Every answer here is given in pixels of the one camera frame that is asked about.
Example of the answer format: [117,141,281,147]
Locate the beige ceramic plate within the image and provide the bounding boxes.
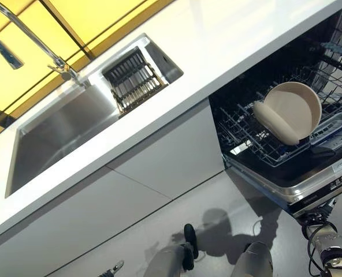
[253,99,302,146]
[265,81,323,139]

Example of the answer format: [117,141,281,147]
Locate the wire dishwasher lower rack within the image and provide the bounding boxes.
[218,65,342,168]

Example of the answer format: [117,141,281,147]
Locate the chrome kitchen faucet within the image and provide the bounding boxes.
[0,0,91,87]

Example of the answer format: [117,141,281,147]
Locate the black robot foot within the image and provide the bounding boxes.
[231,241,274,277]

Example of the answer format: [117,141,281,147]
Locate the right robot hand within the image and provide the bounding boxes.
[300,199,341,249]

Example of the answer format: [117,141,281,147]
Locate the black sink dish rack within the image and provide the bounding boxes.
[102,47,169,118]

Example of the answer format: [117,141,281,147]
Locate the stainless steel sink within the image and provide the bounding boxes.
[5,33,185,199]

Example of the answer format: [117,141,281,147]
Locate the wire dishwasher upper rack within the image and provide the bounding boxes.
[319,27,342,76]

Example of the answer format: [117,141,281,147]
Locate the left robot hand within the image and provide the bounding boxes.
[100,260,125,277]

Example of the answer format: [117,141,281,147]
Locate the narrow white cabinet door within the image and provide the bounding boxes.
[107,100,225,200]

